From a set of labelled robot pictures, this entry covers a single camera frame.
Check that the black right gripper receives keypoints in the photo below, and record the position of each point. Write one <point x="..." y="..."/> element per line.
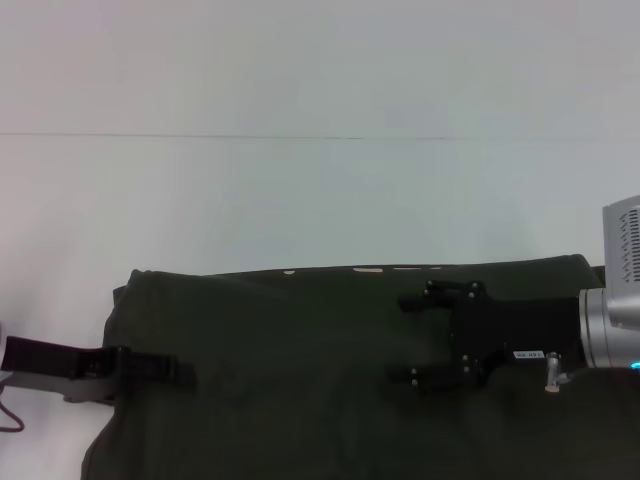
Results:
<point x="515" y="325"/>

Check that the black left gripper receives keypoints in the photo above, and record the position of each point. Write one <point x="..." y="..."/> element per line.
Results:
<point x="60" y="365"/>

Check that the dark green shirt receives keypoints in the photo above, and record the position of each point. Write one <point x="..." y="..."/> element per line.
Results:
<point x="300" y="375"/>

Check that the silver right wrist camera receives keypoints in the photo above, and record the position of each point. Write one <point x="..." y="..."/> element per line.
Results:
<point x="622" y="260"/>

